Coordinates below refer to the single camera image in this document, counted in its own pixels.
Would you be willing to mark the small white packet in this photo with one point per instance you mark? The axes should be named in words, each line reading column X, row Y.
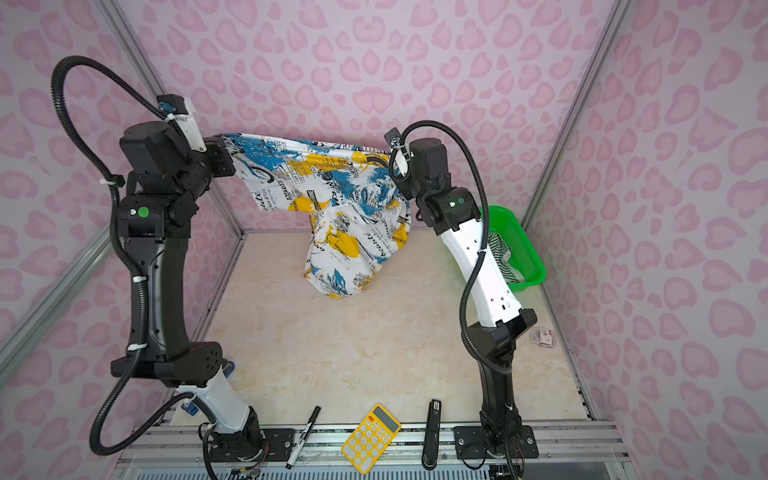
column 543, row 337

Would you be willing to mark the black stapler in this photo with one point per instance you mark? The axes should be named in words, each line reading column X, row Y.
column 431, row 443

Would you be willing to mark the green plastic basket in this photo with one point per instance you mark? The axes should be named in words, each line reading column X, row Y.
column 524, row 256

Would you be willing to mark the yellow calculator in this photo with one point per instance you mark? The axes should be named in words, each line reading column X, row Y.
column 370, row 439

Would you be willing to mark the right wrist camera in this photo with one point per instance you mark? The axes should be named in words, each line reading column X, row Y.
column 393, row 138

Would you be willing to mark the colourful printed white shirt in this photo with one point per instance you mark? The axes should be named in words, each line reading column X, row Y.
column 358, row 217

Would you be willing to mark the blue stapler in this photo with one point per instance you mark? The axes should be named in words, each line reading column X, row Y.
column 190, row 407

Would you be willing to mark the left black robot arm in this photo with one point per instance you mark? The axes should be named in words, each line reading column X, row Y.
column 152, row 207

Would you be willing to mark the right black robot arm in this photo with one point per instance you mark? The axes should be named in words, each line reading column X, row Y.
column 491, row 319

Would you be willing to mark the black marker pen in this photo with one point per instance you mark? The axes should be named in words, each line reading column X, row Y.
column 304, row 435

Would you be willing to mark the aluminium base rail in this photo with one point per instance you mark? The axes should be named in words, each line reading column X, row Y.
column 560, row 449

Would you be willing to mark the green white striped garment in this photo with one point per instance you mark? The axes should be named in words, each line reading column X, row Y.
column 503, row 255

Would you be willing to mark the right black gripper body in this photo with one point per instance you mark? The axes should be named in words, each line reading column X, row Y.
column 414, row 186

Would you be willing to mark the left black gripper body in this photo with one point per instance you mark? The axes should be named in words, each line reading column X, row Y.
column 203, row 168

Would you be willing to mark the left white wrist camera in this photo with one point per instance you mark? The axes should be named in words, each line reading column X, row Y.
column 180, row 111

